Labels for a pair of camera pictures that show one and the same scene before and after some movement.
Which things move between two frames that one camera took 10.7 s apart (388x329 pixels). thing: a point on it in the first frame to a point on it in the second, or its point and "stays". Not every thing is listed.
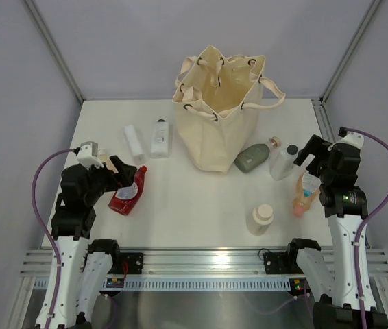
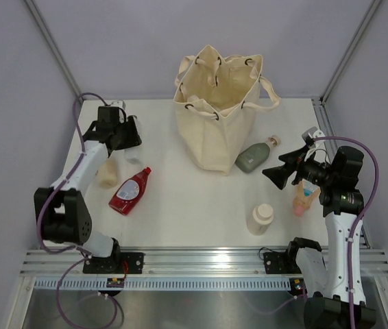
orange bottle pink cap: x=308 y=188 stays
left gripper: x=125 y=176 to x=133 y=138
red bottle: x=126 y=197 stays
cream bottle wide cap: x=259 y=219 stays
